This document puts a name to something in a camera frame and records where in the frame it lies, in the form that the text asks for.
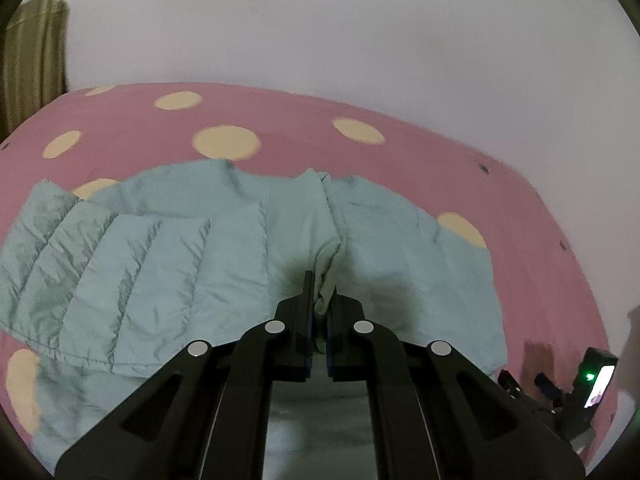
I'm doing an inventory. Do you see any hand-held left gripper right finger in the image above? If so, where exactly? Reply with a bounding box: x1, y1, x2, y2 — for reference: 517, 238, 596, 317
325, 294, 586, 480

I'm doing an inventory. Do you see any olive striped curtain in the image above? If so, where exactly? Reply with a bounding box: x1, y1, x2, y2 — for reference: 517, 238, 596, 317
0, 0, 70, 137

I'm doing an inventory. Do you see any pink polka dot bed sheet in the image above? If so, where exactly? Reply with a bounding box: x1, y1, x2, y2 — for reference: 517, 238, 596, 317
0, 81, 635, 480

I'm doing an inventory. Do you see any light blue puffer jacket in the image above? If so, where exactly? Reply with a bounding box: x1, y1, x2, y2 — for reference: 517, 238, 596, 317
0, 159, 508, 480

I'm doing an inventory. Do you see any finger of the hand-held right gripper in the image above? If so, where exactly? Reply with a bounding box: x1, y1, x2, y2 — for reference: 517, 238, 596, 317
497, 369, 532, 407
534, 372, 563, 405

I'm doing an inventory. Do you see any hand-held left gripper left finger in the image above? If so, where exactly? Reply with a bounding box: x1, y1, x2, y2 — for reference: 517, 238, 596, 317
54, 270, 317, 480

